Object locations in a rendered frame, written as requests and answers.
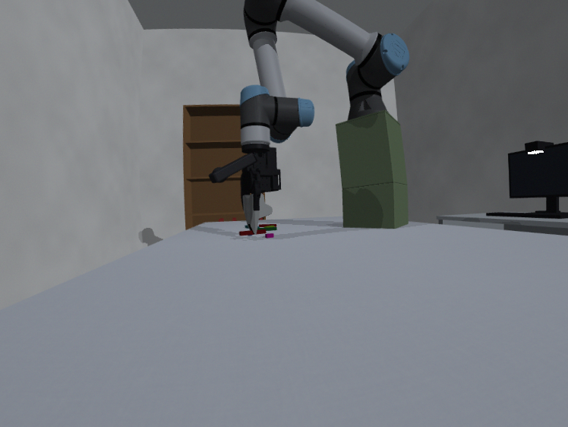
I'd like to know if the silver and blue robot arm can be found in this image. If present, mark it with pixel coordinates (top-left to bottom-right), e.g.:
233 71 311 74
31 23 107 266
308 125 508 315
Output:
239 0 409 146

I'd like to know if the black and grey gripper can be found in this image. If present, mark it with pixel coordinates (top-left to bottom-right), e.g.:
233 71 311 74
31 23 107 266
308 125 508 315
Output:
241 143 281 234

